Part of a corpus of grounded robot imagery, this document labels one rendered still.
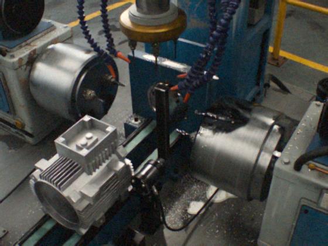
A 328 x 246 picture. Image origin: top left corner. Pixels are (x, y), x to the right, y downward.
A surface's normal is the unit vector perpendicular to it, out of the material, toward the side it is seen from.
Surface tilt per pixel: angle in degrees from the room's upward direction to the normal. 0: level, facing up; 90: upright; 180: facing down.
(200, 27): 90
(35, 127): 90
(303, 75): 0
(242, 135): 32
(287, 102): 0
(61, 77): 47
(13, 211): 0
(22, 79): 90
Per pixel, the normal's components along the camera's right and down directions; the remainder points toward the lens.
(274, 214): -0.55, 0.53
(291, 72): -0.03, -0.78
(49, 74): -0.43, -0.14
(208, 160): -0.54, 0.29
